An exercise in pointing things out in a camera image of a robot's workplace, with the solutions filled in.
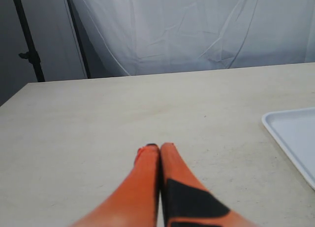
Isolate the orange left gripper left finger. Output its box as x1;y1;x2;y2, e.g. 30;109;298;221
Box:
72;144;159;227

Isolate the left gripper orange and black right finger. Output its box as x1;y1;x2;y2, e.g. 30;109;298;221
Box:
160;143;250;227

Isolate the white rectangular plastic tray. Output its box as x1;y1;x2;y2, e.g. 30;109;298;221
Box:
262;107;315;188

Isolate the white backdrop cloth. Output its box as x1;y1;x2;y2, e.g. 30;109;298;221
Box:
71;0;315;76

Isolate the black stand pole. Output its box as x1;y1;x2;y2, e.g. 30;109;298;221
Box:
13;0;45;82

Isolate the black backdrop frame pole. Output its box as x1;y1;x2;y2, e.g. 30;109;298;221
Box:
66;0;91;79

